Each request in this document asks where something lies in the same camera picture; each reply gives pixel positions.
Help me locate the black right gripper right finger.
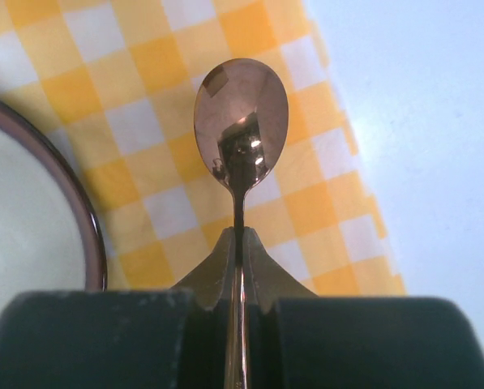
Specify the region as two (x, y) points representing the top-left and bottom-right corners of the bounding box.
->
(241, 227), (484, 389)

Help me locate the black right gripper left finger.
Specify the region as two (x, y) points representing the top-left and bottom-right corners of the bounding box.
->
(0, 229), (233, 388)

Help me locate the red rimmed cream plate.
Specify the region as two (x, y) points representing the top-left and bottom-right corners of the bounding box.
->
(0, 101), (107, 299)

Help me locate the copper spoon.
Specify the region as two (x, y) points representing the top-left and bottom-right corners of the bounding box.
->
(193, 58), (289, 388)

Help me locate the yellow white checkered cloth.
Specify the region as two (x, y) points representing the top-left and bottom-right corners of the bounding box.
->
(0, 1), (405, 296)

